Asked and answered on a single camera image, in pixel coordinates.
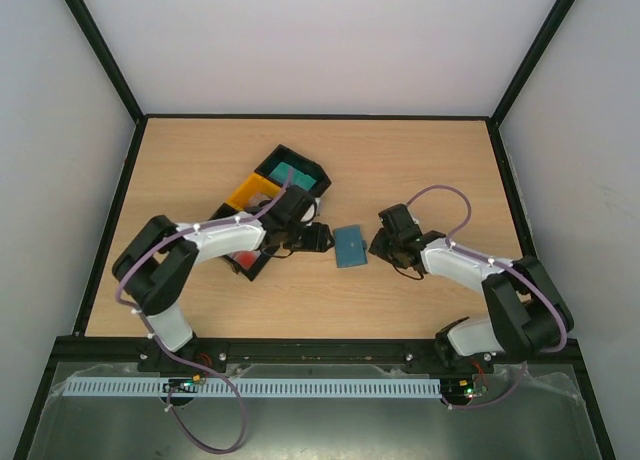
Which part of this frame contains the teal card holder wallet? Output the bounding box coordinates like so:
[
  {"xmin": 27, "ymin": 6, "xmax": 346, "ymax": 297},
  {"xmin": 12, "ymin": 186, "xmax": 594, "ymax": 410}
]
[{"xmin": 333, "ymin": 225, "xmax": 368, "ymax": 268}]

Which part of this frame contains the black bin with teal cards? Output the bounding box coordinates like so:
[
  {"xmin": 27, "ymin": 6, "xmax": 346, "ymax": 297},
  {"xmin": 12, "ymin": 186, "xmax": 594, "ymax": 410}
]
[{"xmin": 254, "ymin": 144, "xmax": 331, "ymax": 198}]

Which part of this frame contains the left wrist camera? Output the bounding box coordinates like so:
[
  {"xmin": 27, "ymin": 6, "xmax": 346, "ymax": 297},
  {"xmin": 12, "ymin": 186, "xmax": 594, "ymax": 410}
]
[{"xmin": 301, "ymin": 198, "xmax": 321, "ymax": 223}]

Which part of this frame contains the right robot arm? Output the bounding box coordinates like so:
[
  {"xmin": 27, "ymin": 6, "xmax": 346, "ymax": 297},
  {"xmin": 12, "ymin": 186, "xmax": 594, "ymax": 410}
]
[{"xmin": 369, "ymin": 204, "xmax": 574, "ymax": 372}]

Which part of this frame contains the white slotted cable duct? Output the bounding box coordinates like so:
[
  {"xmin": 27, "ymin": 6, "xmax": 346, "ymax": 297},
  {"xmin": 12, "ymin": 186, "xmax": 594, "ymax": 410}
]
[{"xmin": 62, "ymin": 377, "xmax": 441, "ymax": 399}]

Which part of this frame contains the yellow bin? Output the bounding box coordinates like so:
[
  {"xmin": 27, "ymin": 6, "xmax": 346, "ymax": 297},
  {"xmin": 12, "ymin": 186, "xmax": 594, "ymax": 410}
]
[{"xmin": 225, "ymin": 173, "xmax": 281, "ymax": 211}]

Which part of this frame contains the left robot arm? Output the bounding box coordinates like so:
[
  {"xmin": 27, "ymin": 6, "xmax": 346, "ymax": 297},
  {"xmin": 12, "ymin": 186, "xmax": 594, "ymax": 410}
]
[{"xmin": 112, "ymin": 185, "xmax": 335, "ymax": 353}]

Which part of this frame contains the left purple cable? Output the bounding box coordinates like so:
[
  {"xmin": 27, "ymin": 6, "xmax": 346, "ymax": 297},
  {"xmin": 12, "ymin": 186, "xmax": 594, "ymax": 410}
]
[{"xmin": 115, "ymin": 168, "xmax": 296, "ymax": 454}]

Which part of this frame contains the black metal frame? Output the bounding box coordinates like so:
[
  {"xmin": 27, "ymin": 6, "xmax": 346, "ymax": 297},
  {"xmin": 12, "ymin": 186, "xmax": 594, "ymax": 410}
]
[{"xmin": 14, "ymin": 0, "xmax": 616, "ymax": 460}]

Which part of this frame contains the black bin with red cards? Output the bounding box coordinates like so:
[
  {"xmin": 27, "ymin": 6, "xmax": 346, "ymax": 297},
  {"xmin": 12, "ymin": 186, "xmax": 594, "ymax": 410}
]
[{"xmin": 210, "ymin": 203, "xmax": 270, "ymax": 282}]

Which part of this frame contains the teal card stack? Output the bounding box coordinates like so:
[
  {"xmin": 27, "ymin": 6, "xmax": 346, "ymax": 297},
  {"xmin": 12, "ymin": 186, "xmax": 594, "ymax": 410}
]
[{"xmin": 268, "ymin": 162, "xmax": 316, "ymax": 191}]

